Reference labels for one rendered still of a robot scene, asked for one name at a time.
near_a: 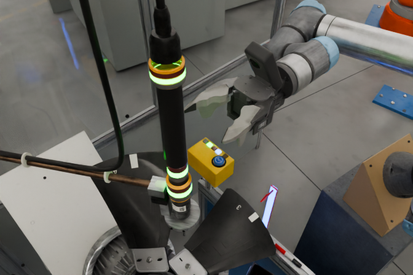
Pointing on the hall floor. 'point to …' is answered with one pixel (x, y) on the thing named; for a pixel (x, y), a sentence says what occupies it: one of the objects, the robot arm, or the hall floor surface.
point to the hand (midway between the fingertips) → (206, 120)
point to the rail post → (202, 207)
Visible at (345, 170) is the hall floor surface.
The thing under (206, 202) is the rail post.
